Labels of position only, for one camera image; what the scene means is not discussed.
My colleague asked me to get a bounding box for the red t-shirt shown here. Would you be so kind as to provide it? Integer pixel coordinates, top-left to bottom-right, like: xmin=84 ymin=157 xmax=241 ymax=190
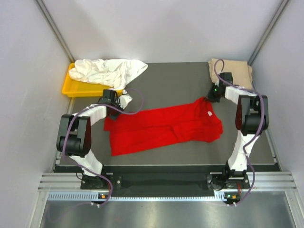
xmin=104 ymin=97 xmax=223 ymax=156

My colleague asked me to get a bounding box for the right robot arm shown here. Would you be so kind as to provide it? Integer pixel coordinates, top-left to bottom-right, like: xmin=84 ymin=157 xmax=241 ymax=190
xmin=205 ymin=72 xmax=269 ymax=188

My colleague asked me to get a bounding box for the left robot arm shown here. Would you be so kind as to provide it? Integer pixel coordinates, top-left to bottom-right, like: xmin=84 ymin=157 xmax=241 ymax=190
xmin=56 ymin=90 xmax=133 ymax=188

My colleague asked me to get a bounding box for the white t-shirt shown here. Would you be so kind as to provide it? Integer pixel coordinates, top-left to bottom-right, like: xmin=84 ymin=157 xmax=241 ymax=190
xmin=68 ymin=59 xmax=148 ymax=91

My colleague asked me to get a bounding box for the folded beige t-shirt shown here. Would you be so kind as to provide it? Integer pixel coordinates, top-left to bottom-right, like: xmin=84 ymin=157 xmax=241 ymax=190
xmin=216 ymin=59 xmax=253 ymax=89

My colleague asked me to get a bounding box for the yellow plastic bin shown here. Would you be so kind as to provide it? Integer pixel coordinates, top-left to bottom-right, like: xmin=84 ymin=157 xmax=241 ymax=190
xmin=61 ymin=63 xmax=111 ymax=98

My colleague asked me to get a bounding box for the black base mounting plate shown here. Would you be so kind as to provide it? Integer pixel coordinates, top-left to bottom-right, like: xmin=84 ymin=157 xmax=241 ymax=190
xmin=80 ymin=165 xmax=250 ymax=197

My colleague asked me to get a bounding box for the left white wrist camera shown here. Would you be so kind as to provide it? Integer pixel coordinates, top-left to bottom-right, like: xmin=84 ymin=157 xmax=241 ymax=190
xmin=118 ymin=90 xmax=133 ymax=110

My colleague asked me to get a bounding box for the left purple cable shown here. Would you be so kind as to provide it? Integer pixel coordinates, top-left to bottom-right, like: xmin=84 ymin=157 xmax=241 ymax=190
xmin=62 ymin=88 xmax=144 ymax=207

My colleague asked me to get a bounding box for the purple cable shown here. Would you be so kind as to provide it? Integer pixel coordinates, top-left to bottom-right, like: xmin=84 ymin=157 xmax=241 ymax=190
xmin=213 ymin=59 xmax=266 ymax=207
xmin=62 ymin=88 xmax=144 ymax=207

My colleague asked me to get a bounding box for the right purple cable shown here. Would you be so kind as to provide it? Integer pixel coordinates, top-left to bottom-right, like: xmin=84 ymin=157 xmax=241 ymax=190
xmin=213 ymin=59 xmax=266 ymax=207

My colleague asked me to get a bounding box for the slotted grey cable duct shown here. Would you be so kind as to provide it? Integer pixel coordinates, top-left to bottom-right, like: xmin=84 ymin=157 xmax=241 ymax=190
xmin=47 ymin=192 xmax=237 ymax=202

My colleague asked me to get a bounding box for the aluminium frame rail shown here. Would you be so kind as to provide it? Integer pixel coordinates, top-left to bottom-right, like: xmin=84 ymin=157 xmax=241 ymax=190
xmin=38 ymin=171 xmax=304 ymax=228

